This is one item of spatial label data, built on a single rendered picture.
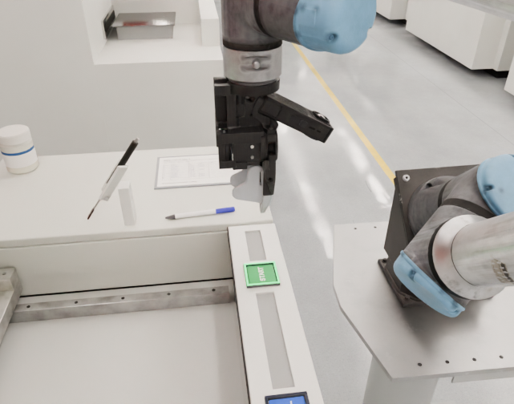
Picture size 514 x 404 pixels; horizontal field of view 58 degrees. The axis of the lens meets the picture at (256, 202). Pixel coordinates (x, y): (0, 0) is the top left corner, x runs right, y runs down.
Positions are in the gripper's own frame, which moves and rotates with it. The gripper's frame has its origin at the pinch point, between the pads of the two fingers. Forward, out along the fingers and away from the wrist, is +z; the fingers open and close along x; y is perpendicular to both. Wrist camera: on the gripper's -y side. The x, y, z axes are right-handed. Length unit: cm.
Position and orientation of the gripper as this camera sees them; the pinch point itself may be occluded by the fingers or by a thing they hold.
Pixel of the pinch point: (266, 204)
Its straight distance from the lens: 72.0
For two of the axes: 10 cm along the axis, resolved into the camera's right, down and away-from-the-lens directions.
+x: 1.3, 5.4, -8.3
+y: -9.9, 0.7, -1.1
